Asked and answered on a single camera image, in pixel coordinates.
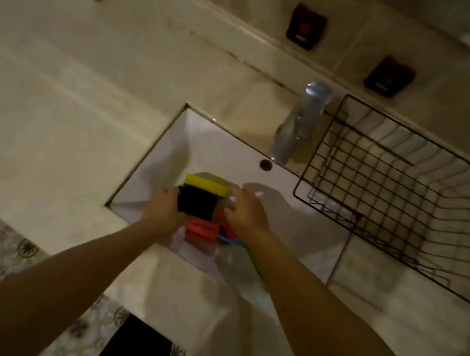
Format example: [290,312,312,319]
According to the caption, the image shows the person's left hand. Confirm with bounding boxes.
[138,183,192,240]

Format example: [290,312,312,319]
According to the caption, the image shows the person's right hand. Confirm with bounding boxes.
[219,184,275,246]

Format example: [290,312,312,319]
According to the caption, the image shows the yellow and black sponge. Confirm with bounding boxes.
[174,172,231,223]

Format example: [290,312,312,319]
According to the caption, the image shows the red plastic dish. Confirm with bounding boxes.
[209,201,244,249]

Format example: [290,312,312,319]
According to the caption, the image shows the person's right forearm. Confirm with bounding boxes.
[225,224,453,356]

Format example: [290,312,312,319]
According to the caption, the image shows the person's left forearm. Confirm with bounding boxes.
[0,200,170,356]

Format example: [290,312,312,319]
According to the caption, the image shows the white ceramic sink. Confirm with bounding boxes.
[95,95,368,322]

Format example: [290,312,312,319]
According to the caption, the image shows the red sponge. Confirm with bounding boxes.
[183,215,222,249]

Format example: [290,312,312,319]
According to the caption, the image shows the chrome faucet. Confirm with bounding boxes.
[267,75,335,171]

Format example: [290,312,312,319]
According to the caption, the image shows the person's dark trousers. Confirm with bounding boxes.
[93,309,234,356]

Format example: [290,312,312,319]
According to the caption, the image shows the green and blue bracelet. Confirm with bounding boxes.
[212,234,273,287]

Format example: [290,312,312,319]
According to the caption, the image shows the black wire dish rack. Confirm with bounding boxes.
[282,89,470,306]

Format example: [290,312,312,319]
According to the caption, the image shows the black wall socket red switch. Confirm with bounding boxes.
[284,1,330,53]

